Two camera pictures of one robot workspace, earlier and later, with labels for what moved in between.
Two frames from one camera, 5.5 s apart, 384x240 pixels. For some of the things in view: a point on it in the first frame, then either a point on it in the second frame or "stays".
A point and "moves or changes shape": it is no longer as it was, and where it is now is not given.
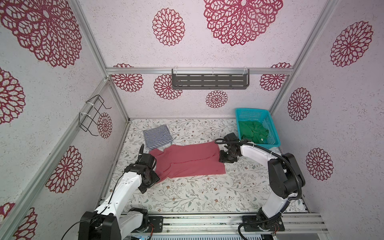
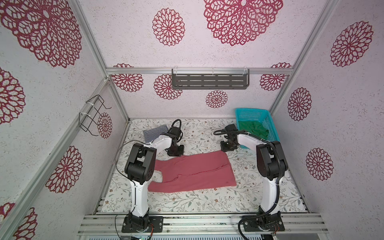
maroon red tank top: (176, 160) moves or changes shape
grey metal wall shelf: (210, 78) stays
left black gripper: (155, 178) -> (181, 151)
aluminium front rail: (180, 223) stays
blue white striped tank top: (157, 136) stays
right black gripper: (222, 158) -> (223, 148)
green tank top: (252, 131) stays
